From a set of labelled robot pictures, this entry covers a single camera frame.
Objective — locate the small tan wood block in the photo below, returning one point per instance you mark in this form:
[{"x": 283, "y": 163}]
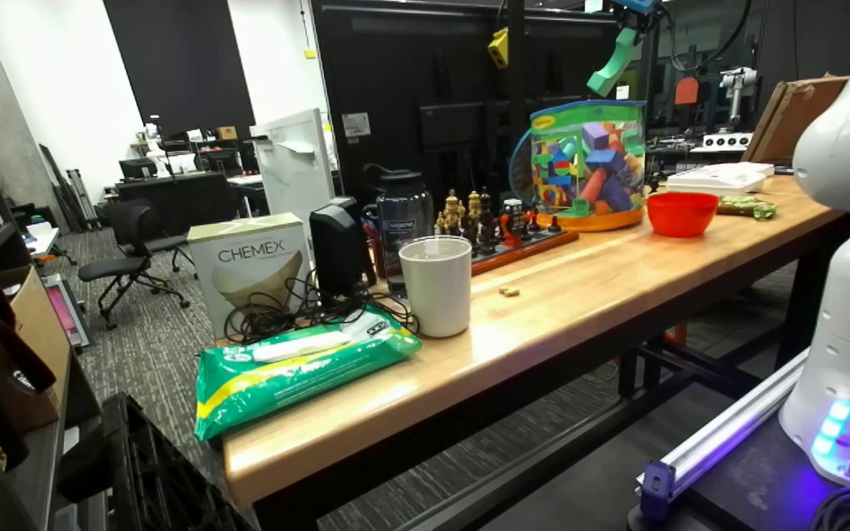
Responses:
[{"x": 512, "y": 289}]

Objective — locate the white paper cup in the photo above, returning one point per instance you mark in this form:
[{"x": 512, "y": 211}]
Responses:
[{"x": 438, "y": 289}]

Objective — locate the wooden chess board with pieces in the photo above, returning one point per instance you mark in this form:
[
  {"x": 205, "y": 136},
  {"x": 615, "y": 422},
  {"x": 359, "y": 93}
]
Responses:
[{"x": 518, "y": 248}]

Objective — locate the white cabinet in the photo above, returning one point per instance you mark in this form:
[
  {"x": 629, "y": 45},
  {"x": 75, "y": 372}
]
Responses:
[{"x": 295, "y": 167}]

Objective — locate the green wipes pack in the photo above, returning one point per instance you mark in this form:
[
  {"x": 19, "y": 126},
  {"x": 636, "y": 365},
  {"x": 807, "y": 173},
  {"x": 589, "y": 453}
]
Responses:
[{"x": 295, "y": 371}]

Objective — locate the white Chemex box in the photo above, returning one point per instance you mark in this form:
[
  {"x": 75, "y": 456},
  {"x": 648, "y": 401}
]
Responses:
[{"x": 249, "y": 261}]

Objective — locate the clear tub of foam blocks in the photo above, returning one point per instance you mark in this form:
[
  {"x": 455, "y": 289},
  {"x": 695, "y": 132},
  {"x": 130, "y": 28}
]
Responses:
[{"x": 583, "y": 167}]

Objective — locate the yellow triangular tag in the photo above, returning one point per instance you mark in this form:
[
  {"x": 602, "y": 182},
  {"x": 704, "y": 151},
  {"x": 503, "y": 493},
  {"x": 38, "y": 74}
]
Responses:
[{"x": 499, "y": 49}]

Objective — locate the dark office desk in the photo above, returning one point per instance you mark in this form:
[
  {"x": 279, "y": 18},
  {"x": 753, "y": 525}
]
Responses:
[{"x": 183, "y": 196}]

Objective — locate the red plastic bowl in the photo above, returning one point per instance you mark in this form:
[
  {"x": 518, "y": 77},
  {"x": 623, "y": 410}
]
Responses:
[{"x": 683, "y": 214}]

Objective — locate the black office chair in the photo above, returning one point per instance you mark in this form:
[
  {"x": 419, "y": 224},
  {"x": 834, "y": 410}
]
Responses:
[{"x": 133, "y": 247}]

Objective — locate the white flat box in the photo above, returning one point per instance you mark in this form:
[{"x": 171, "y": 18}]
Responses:
[{"x": 720, "y": 179}]

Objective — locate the black plastic crate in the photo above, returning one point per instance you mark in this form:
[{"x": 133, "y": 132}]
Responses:
[{"x": 159, "y": 475}]

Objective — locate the open cardboard box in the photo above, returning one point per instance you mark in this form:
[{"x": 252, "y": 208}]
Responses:
[{"x": 35, "y": 344}]

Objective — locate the brown wooden board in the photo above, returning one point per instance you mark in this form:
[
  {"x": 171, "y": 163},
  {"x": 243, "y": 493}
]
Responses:
[{"x": 797, "y": 114}]

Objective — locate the black table frame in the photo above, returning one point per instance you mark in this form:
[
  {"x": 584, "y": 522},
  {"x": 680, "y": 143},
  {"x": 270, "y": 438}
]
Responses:
[{"x": 543, "y": 401}]

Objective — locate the aluminium rail with blue bracket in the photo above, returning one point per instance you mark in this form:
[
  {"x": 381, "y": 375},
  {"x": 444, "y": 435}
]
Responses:
[{"x": 720, "y": 438}]

